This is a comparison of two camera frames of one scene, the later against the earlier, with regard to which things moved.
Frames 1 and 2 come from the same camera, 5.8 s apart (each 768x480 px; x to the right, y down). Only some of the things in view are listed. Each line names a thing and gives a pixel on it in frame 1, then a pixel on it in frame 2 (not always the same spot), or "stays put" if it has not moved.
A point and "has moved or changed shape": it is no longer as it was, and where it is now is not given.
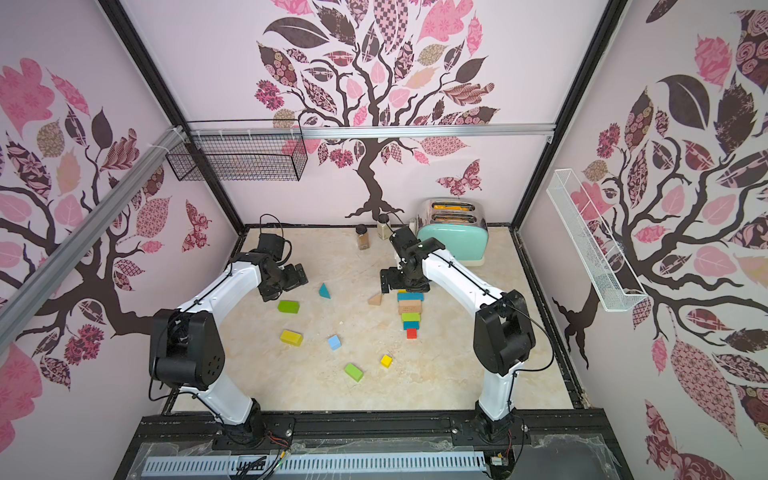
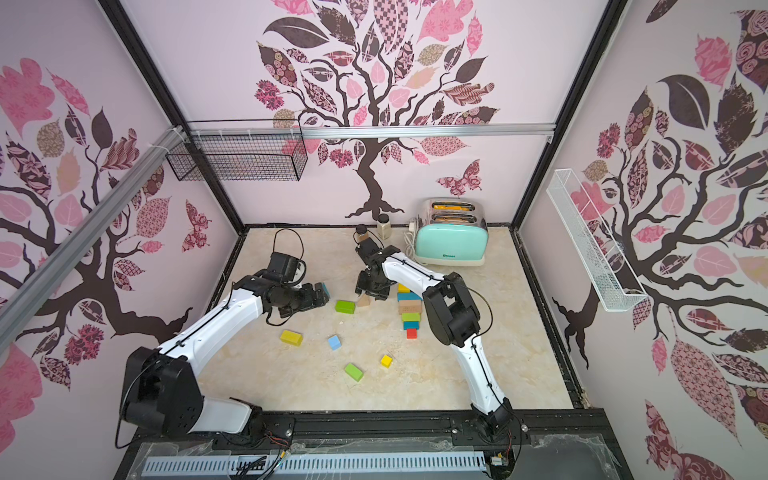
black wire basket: [244, 150] stays put
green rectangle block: [411, 317] stays put
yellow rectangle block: [291, 338] stays put
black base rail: [552, 445] stays put
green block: [291, 307] has moved or changed shape
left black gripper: [268, 292] -> [308, 301]
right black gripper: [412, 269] -> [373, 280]
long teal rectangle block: [410, 296] stays put
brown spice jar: [363, 237] stays put
